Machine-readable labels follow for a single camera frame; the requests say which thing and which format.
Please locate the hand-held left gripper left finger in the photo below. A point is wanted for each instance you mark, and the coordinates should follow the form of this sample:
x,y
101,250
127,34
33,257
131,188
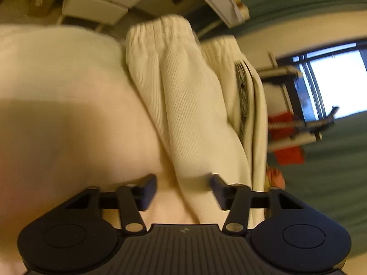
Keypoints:
x,y
148,192

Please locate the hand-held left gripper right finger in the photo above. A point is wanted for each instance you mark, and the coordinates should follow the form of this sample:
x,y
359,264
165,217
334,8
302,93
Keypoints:
x,y
219,192

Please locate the white pants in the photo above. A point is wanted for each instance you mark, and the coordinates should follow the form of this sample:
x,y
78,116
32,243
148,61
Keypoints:
x,y
183,106

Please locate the red bag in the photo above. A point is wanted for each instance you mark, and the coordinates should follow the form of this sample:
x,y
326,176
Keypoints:
x,y
286,151

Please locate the wide teal curtain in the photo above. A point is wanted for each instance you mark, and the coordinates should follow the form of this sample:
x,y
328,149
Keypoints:
x,y
329,177

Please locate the dark framed window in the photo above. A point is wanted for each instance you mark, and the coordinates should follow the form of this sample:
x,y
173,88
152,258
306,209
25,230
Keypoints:
x,y
332,83

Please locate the row of cosmetic bottles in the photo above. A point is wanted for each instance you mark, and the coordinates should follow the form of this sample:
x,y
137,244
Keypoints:
x,y
238,4

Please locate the white vanity desk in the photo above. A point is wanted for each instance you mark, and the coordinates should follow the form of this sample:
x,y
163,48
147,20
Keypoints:
x,y
219,1

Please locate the white drawer cabinet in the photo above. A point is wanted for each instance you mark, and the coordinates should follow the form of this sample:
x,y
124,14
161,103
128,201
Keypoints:
x,y
100,3

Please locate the narrow teal curtain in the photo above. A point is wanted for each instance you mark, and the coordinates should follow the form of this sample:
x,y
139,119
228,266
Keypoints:
x,y
301,3

